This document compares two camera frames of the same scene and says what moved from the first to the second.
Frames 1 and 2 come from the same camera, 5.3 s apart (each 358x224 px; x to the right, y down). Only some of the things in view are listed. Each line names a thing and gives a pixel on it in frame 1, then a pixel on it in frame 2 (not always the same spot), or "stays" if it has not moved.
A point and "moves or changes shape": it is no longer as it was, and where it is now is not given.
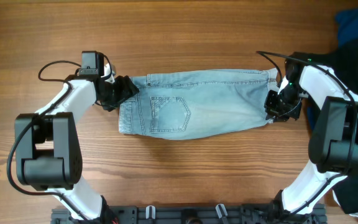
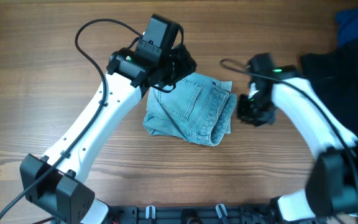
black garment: (355, 63) stays
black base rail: (199, 214) stays
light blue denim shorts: (184, 105) moves or changes shape
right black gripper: (272, 110) → (242, 113)
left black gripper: (125, 89) → (186, 63)
